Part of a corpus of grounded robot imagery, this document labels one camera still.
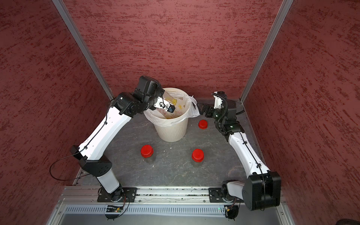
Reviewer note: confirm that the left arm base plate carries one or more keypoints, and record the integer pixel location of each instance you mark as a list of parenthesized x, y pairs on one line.
[(120, 195)]

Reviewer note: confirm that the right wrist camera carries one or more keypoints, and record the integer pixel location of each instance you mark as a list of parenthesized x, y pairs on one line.
[(220, 97)]

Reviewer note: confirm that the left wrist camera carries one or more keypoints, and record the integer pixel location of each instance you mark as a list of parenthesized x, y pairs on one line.
[(171, 108)]

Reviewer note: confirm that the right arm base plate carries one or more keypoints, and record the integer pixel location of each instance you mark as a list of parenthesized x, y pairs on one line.
[(216, 195)]

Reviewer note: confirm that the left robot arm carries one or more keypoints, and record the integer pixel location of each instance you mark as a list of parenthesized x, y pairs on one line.
[(148, 94)]

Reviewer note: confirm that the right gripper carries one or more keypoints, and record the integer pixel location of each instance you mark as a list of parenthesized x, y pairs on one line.
[(210, 108)]

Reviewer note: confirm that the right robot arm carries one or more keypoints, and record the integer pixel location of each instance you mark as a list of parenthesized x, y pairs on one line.
[(262, 188)]

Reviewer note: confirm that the aluminium mounting rail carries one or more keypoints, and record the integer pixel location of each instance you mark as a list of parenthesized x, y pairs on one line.
[(145, 195)]

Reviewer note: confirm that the cream plastic waste bin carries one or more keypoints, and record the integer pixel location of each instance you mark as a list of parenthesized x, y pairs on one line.
[(173, 133)]

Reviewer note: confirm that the white printed bin liner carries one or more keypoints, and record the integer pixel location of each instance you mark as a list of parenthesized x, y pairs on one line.
[(185, 107)]

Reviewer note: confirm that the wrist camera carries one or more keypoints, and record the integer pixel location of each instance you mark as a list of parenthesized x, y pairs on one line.
[(171, 108), (220, 97)]

